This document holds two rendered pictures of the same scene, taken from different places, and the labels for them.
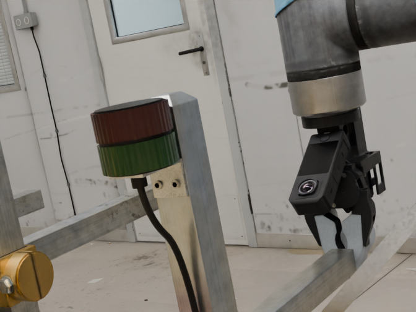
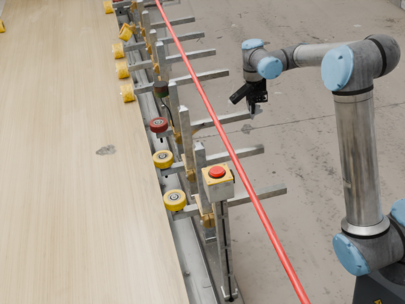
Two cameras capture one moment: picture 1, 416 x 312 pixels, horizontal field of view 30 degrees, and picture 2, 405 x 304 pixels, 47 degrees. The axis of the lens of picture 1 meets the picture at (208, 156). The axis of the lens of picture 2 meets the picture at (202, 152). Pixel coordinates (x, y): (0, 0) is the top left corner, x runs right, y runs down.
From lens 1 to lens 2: 159 cm
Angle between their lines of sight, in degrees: 49
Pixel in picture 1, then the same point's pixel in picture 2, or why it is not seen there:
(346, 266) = (244, 116)
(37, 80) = not seen: outside the picture
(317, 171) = (238, 93)
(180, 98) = (172, 84)
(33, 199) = (212, 52)
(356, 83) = (255, 76)
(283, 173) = not seen: outside the picture
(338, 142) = (247, 88)
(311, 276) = (229, 116)
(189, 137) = (172, 91)
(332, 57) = (248, 67)
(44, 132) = not seen: outside the picture
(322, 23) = (245, 59)
